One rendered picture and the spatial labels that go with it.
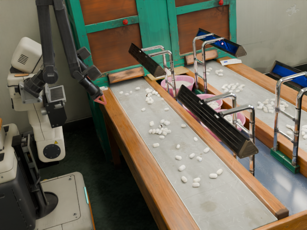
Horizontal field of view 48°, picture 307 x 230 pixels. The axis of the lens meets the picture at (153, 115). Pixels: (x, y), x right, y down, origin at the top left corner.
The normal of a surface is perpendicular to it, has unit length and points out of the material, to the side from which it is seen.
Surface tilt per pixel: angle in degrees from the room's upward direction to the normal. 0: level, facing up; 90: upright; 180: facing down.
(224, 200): 0
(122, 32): 90
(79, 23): 90
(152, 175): 0
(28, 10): 90
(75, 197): 0
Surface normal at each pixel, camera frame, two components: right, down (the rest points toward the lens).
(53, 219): -0.13, -0.88
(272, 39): 0.29, 0.41
